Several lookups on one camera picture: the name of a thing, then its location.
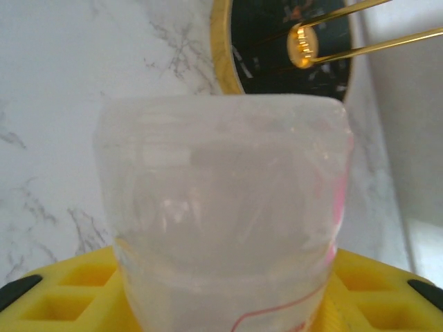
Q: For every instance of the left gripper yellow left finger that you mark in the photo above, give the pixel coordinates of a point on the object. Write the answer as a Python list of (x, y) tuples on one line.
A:
[(69, 304)]

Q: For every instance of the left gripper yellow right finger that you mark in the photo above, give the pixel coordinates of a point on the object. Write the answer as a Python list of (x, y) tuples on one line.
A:
[(373, 304)]

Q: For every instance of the clear bottle pink print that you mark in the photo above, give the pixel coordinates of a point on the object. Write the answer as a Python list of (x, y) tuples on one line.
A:
[(221, 193)]

